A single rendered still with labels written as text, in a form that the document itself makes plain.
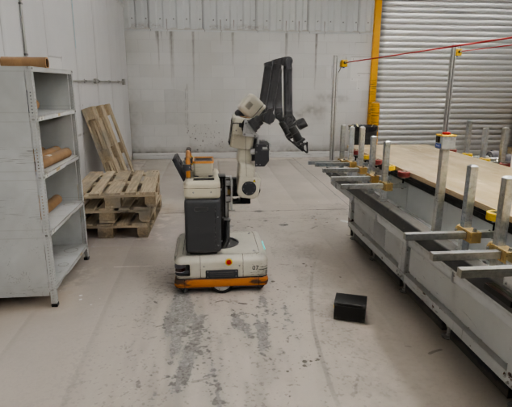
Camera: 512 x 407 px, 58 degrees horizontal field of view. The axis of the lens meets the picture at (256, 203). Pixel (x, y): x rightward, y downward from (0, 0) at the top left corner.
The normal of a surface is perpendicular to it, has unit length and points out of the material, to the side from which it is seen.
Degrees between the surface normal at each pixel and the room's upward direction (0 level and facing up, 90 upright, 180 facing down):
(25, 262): 90
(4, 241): 90
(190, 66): 90
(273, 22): 90
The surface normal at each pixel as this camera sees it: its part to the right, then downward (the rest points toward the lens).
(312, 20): 0.11, 0.25
